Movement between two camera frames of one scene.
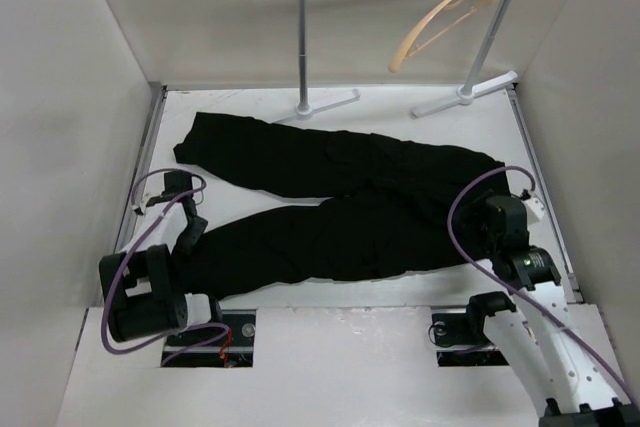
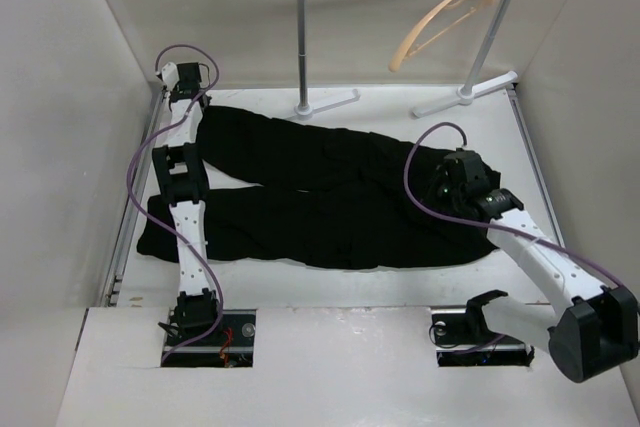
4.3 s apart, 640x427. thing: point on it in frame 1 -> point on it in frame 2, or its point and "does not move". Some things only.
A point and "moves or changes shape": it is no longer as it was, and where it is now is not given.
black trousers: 389,204 moves or changes shape
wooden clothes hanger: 431,11 does not move
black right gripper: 471,227 -> 439,176
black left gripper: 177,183 -> 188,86
